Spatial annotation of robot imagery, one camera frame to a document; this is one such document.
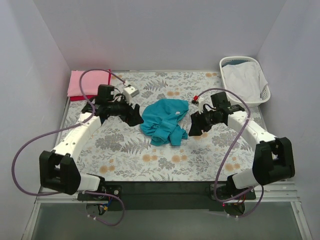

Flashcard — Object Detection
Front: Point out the teal t shirt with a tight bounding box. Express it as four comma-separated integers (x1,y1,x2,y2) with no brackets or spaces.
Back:
140,98,189,147

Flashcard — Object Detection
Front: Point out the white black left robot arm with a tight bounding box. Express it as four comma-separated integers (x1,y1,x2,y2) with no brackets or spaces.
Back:
39,84,144,200

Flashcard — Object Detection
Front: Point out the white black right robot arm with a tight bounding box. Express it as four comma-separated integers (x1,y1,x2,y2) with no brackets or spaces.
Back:
188,88,296,202

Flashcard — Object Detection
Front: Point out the floral table mat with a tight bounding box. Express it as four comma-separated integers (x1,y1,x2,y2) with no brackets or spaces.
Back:
53,71,276,182

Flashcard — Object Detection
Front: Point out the red folded t shirt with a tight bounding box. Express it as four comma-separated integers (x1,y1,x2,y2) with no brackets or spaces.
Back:
69,69,112,102

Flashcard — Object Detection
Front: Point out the pink folded t shirt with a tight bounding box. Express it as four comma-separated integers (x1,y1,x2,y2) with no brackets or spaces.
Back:
66,69,111,98

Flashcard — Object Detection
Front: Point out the white t shirt in basket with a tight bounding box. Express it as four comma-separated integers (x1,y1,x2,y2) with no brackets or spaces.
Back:
222,61,268,103

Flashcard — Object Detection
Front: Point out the white laundry basket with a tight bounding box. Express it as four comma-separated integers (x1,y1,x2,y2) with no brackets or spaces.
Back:
219,56,271,108

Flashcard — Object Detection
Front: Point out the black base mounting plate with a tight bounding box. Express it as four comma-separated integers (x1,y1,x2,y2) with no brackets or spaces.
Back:
77,180,257,213

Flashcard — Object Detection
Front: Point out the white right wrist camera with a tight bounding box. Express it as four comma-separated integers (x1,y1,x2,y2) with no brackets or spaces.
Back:
191,95,206,114

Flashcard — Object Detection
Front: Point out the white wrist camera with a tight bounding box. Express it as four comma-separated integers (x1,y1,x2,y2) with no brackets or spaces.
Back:
122,81,140,105
191,95,206,114

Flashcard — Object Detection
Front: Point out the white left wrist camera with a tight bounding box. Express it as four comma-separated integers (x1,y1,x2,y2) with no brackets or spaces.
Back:
122,81,140,105

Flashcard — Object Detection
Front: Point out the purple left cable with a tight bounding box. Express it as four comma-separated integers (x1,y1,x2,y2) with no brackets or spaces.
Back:
11,69,131,227

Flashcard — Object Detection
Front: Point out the aluminium frame rail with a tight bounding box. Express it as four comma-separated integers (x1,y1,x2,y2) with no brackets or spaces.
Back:
23,181,312,240

